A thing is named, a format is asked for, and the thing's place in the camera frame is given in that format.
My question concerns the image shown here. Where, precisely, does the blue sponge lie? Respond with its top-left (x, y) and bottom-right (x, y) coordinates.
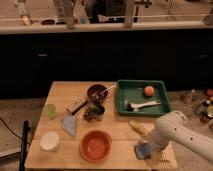
top-left (134, 143), bottom-right (151, 160)

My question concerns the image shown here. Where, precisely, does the black stand left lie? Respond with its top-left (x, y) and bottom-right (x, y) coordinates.
top-left (19, 120), bottom-right (30, 171)

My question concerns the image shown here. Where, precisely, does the green plastic tray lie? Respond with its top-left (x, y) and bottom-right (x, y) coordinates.
top-left (117, 80), bottom-right (172, 117)

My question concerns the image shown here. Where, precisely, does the white spoon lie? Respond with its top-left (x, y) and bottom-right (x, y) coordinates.
top-left (94, 83), bottom-right (117, 99)

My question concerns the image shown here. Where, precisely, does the wooden table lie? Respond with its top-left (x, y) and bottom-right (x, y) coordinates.
top-left (24, 80), bottom-right (179, 171)

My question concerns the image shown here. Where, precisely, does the small potted plant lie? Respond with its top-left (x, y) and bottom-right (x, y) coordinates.
top-left (83, 104), bottom-right (105, 121)

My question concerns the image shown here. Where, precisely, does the green translucent cup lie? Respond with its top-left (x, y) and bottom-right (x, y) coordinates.
top-left (42, 104), bottom-right (56, 119)

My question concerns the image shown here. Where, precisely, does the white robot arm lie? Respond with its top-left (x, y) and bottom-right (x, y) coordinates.
top-left (148, 111), bottom-right (213, 163)

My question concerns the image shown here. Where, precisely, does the black cable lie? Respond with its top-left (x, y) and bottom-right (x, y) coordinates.
top-left (0, 117), bottom-right (32, 146)

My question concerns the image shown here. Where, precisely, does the white handled brush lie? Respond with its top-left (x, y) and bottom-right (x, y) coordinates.
top-left (127, 101), bottom-right (159, 112)

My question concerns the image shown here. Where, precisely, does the white round container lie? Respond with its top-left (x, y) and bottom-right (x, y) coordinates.
top-left (40, 131), bottom-right (60, 151)

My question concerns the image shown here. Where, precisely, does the orange ball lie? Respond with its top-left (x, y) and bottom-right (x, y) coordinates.
top-left (144, 86), bottom-right (155, 97)

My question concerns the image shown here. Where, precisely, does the red bowl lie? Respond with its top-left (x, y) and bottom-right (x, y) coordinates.
top-left (79, 130), bottom-right (112, 163)

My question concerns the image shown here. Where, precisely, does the dark brown bowl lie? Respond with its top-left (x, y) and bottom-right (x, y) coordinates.
top-left (87, 84), bottom-right (108, 104)

